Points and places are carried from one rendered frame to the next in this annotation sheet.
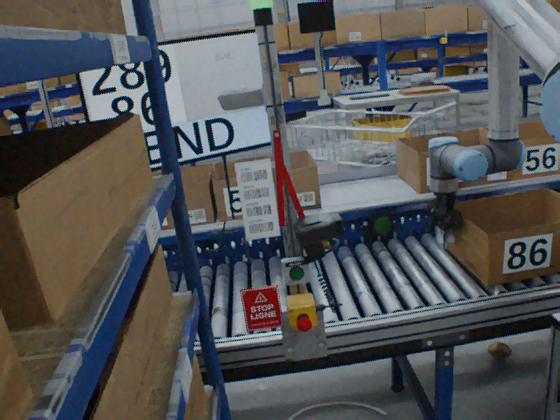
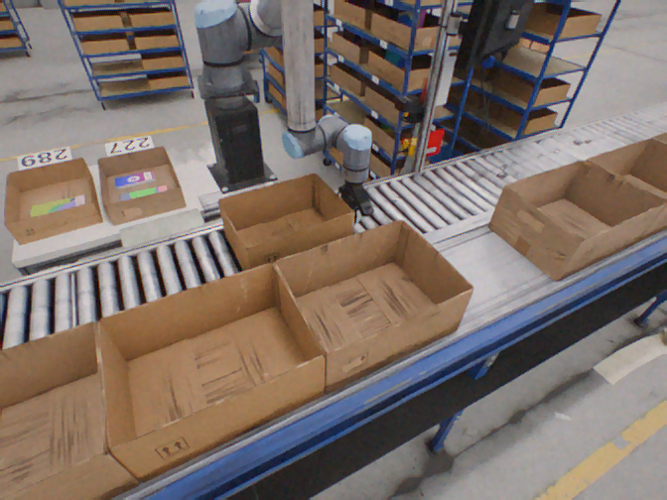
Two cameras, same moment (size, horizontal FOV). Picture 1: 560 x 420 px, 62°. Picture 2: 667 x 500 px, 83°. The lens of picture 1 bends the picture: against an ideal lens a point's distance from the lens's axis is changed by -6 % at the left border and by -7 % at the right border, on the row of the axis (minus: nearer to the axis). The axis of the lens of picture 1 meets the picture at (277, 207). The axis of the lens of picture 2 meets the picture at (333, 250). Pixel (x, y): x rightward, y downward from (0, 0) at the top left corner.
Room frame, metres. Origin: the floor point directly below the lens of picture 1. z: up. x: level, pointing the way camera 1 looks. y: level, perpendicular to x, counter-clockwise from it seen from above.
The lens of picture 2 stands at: (2.42, -1.11, 1.71)
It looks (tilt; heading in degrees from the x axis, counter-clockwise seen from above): 43 degrees down; 153
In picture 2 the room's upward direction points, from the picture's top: 2 degrees clockwise
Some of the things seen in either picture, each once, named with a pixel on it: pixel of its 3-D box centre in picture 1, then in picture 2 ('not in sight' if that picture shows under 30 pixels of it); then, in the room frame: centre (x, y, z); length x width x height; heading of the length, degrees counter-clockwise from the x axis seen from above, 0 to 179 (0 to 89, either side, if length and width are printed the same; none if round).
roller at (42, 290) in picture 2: not in sight; (40, 339); (1.47, -1.60, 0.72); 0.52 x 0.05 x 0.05; 1
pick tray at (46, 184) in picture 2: not in sight; (54, 196); (0.81, -1.55, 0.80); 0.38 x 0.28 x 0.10; 4
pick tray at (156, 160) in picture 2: not in sight; (141, 182); (0.84, -1.23, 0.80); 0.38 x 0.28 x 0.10; 2
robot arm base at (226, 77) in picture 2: not in sight; (224, 69); (0.85, -0.80, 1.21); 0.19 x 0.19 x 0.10
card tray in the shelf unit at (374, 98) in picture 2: not in sight; (402, 100); (0.51, 0.33, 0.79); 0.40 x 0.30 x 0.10; 3
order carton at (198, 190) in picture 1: (166, 199); (644, 186); (1.88, 0.44, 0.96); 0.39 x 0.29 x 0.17; 91
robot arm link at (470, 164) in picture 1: (466, 162); (333, 133); (1.33, -0.56, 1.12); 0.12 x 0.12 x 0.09; 9
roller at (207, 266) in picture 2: not in sight; (214, 282); (1.46, -1.08, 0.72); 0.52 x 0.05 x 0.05; 1
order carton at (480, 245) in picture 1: (519, 232); (286, 224); (1.40, -0.78, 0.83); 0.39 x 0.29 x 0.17; 93
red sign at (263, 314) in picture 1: (273, 306); (428, 145); (1.13, 0.04, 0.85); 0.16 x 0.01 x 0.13; 91
